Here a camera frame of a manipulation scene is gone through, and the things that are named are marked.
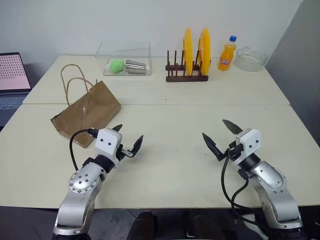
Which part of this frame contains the stainless steel cup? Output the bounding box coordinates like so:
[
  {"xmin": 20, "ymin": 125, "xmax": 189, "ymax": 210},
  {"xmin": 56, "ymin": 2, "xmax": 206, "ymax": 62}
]
[{"xmin": 124, "ymin": 59, "xmax": 147, "ymax": 74}]

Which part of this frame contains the dark wooden dish rack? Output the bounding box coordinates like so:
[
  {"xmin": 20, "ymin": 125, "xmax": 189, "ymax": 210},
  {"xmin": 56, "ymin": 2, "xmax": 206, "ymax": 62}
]
[{"xmin": 165, "ymin": 49, "xmax": 209, "ymax": 83}]

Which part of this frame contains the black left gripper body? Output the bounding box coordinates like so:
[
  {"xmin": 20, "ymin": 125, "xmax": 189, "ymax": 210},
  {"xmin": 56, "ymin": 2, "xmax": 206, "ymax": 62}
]
[{"xmin": 116, "ymin": 143, "xmax": 134, "ymax": 162}]

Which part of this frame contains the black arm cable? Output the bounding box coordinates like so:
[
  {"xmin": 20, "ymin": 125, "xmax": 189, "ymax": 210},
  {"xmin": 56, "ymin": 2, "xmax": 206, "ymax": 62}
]
[
  {"xmin": 220, "ymin": 149, "xmax": 272, "ymax": 240},
  {"xmin": 68, "ymin": 127, "xmax": 99, "ymax": 173}
]

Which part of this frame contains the clear plastic box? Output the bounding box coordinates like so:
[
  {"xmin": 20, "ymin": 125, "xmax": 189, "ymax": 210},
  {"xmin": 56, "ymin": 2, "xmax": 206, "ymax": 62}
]
[{"xmin": 94, "ymin": 40, "xmax": 154, "ymax": 77}]

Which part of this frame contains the brown paper bag with handles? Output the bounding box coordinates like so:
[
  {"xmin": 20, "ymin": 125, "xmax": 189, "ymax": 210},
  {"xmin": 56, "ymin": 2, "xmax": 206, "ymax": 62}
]
[{"xmin": 50, "ymin": 64, "xmax": 122, "ymax": 150}]

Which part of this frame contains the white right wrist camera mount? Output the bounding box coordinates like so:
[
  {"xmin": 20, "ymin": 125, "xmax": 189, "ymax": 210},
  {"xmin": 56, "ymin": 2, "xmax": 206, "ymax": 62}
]
[{"xmin": 234, "ymin": 127, "xmax": 262, "ymax": 166}]

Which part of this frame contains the orange soda bottle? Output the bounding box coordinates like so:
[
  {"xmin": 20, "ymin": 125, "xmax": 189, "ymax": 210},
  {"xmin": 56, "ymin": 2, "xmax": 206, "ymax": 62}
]
[{"xmin": 217, "ymin": 35, "xmax": 238, "ymax": 72}]

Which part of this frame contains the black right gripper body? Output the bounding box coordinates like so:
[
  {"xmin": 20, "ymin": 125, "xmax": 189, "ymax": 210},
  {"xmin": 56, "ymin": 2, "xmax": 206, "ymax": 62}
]
[{"xmin": 216, "ymin": 140, "xmax": 245, "ymax": 162}]

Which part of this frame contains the yellow plate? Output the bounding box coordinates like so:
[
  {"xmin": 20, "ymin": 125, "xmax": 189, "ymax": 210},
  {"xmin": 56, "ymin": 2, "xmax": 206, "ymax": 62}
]
[
  {"xmin": 197, "ymin": 26, "xmax": 212, "ymax": 76},
  {"xmin": 182, "ymin": 27, "xmax": 195, "ymax": 77}
]

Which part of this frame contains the dark rounded shape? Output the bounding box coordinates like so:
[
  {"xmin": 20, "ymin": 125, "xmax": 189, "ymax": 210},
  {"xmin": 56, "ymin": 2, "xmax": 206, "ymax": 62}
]
[{"xmin": 129, "ymin": 210, "xmax": 159, "ymax": 240}]

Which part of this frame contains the open laptop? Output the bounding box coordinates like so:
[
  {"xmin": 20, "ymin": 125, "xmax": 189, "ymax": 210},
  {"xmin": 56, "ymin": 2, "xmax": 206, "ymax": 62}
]
[{"xmin": 0, "ymin": 52, "xmax": 33, "ymax": 129}]

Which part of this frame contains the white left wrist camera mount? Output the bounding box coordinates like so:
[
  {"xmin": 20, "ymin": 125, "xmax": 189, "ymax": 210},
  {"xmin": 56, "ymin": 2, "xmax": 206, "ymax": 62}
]
[{"xmin": 95, "ymin": 128, "xmax": 124, "ymax": 167}]

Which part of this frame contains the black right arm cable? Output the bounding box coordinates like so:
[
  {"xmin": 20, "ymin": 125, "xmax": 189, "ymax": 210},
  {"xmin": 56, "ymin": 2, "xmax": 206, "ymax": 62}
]
[{"xmin": 220, "ymin": 149, "xmax": 272, "ymax": 240}]

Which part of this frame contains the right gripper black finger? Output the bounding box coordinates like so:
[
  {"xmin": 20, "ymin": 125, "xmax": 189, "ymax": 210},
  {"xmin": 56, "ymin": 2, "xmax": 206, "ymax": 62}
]
[
  {"xmin": 221, "ymin": 118, "xmax": 243, "ymax": 136},
  {"xmin": 201, "ymin": 132, "xmax": 225, "ymax": 159}
]

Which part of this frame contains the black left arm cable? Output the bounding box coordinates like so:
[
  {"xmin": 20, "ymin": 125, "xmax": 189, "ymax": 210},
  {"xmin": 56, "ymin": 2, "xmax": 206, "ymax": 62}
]
[{"xmin": 68, "ymin": 127, "xmax": 99, "ymax": 173}]

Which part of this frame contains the green ball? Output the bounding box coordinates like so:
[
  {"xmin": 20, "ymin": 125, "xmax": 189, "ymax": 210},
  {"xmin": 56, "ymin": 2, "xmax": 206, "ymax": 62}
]
[{"xmin": 108, "ymin": 58, "xmax": 126, "ymax": 74}]

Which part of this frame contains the clear glass bowl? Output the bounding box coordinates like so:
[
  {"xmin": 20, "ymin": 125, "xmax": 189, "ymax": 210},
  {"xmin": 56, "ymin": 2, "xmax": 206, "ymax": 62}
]
[{"xmin": 233, "ymin": 45, "xmax": 268, "ymax": 72}]

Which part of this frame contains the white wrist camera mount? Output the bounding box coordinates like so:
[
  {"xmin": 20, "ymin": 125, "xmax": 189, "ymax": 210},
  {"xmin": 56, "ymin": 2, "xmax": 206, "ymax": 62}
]
[
  {"xmin": 95, "ymin": 128, "xmax": 124, "ymax": 167},
  {"xmin": 234, "ymin": 127, "xmax": 262, "ymax": 166}
]

